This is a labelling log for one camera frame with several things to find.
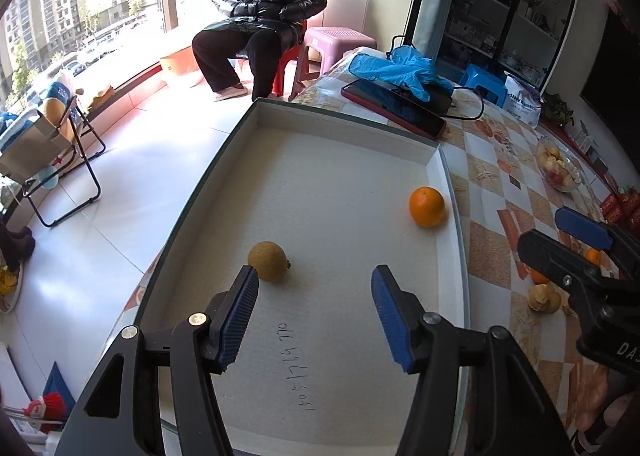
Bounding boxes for brown round fruit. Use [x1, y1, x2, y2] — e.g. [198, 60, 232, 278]
[248, 241, 292, 283]

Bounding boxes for blue plastic stool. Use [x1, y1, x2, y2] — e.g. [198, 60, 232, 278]
[459, 64, 508, 106]

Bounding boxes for black folding chair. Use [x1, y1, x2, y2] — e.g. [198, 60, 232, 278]
[0, 96, 107, 229]

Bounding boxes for dark wall screen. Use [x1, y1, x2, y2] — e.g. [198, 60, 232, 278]
[580, 10, 640, 137]

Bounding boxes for red brush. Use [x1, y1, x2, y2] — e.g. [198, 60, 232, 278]
[25, 393, 68, 424]

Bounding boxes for red plastic chair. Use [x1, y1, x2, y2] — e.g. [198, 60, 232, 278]
[235, 20, 308, 96]

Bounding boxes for purple plastic stool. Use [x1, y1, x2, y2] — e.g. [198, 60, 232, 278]
[290, 27, 377, 101]

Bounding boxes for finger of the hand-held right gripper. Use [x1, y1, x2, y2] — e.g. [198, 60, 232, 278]
[517, 230, 621, 324]
[555, 207, 640, 281]

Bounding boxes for red gift boxes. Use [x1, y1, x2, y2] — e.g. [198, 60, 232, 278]
[600, 188, 640, 231]

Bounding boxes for potted green plant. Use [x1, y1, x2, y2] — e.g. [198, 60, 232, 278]
[542, 93, 576, 129]

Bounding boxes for white blue packet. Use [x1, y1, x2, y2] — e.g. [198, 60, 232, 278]
[32, 70, 76, 104]

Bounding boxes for dried yellow husk fruit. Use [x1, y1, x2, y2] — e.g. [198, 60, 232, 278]
[527, 283, 562, 314]

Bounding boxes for brown paper bag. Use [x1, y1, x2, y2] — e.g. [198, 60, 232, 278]
[0, 110, 76, 184]

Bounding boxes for black cable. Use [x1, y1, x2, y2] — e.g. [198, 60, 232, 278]
[385, 34, 486, 121]

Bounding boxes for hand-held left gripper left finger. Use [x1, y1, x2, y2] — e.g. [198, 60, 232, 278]
[67, 265, 261, 456]

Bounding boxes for phone in red case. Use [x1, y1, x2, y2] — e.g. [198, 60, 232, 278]
[341, 79, 447, 139]

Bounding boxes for white cardboard box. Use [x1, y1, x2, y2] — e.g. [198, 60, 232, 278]
[132, 96, 471, 456]

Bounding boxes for blue rubber gloves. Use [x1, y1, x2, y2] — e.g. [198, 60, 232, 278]
[348, 46, 453, 102]

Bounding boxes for white plastic bag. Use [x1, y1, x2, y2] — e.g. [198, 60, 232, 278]
[501, 76, 543, 129]

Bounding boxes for patterned tablecloth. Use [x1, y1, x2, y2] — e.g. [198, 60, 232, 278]
[292, 56, 640, 456]

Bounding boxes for black power bank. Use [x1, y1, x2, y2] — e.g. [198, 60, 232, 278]
[395, 80, 453, 117]

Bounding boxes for glass fruit bowl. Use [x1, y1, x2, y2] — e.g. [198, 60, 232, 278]
[536, 136, 586, 194]

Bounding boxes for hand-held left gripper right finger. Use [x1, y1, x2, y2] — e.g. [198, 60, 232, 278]
[370, 264, 576, 456]

